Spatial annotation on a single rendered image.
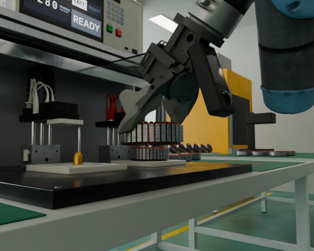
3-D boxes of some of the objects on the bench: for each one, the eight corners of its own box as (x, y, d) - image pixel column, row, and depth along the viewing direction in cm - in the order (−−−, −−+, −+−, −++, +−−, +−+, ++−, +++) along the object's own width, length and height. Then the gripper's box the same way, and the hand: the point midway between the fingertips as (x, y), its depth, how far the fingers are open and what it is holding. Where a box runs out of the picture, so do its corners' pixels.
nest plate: (186, 164, 83) (186, 160, 83) (153, 167, 71) (153, 162, 71) (145, 162, 92) (145, 158, 92) (110, 165, 80) (110, 160, 80)
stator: (177, 160, 82) (177, 146, 82) (149, 161, 73) (149, 146, 74) (148, 159, 89) (148, 146, 89) (120, 160, 81) (120, 146, 81)
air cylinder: (60, 166, 72) (61, 144, 73) (31, 168, 66) (32, 144, 67) (49, 166, 76) (49, 144, 76) (20, 167, 70) (21, 144, 70)
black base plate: (252, 172, 83) (252, 164, 83) (52, 209, 33) (53, 189, 33) (131, 165, 112) (131, 159, 112) (-74, 180, 62) (-74, 170, 62)
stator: (169, 162, 132) (169, 154, 132) (167, 161, 143) (167, 153, 143) (193, 162, 132) (193, 154, 133) (189, 161, 144) (189, 153, 144)
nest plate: (127, 169, 63) (127, 164, 64) (69, 174, 52) (69, 167, 52) (83, 166, 73) (83, 161, 73) (25, 170, 61) (26, 164, 61)
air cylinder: (127, 162, 91) (127, 145, 92) (109, 163, 86) (109, 145, 86) (116, 162, 95) (116, 145, 95) (98, 163, 89) (98, 145, 89)
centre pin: (84, 164, 62) (84, 151, 63) (77, 164, 61) (77, 152, 61) (78, 164, 64) (78, 151, 64) (71, 164, 62) (71, 151, 62)
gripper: (211, 32, 55) (155, 116, 62) (148, -10, 40) (85, 108, 47) (244, 54, 50) (181, 143, 57) (189, 18, 36) (113, 142, 43)
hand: (148, 136), depth 51 cm, fingers closed on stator, 13 cm apart
